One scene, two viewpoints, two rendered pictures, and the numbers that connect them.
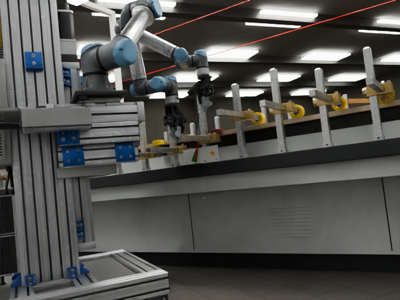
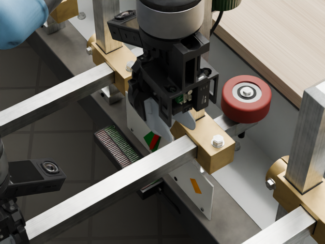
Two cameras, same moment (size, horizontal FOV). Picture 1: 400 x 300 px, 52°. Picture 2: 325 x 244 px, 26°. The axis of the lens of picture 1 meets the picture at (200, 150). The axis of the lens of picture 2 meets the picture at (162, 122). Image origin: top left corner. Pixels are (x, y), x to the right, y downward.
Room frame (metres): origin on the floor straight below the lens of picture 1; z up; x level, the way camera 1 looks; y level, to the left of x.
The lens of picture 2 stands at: (1.82, -0.29, 1.73)
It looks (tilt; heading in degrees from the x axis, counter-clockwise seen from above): 49 degrees down; 22
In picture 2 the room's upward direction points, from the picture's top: straight up
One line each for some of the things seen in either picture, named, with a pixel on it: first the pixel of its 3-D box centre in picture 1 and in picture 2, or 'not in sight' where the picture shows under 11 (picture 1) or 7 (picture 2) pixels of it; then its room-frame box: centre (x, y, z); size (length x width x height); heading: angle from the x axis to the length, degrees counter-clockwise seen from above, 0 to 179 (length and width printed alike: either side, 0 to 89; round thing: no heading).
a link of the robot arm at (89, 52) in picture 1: (95, 60); not in sight; (1.85, 0.44, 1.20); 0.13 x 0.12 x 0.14; 64
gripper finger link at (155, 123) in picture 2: (205, 103); (160, 125); (2.36, -0.06, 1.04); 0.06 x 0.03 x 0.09; 57
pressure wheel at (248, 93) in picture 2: (216, 137); (243, 113); (2.59, -0.12, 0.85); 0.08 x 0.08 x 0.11
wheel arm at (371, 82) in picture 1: (377, 86); not in sight; (1.88, -0.85, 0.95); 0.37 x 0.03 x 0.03; 147
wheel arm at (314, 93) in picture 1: (327, 97); not in sight; (2.07, -0.68, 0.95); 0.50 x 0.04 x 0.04; 147
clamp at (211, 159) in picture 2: (208, 138); (198, 131); (2.53, -0.06, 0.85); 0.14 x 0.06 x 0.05; 57
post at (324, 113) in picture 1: (324, 112); not in sight; (2.13, -0.67, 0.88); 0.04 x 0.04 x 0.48; 57
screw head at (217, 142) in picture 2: not in sight; (217, 140); (2.50, -0.10, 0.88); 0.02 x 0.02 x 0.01
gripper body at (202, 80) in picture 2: (205, 86); (173, 63); (2.38, -0.07, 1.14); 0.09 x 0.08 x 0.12; 57
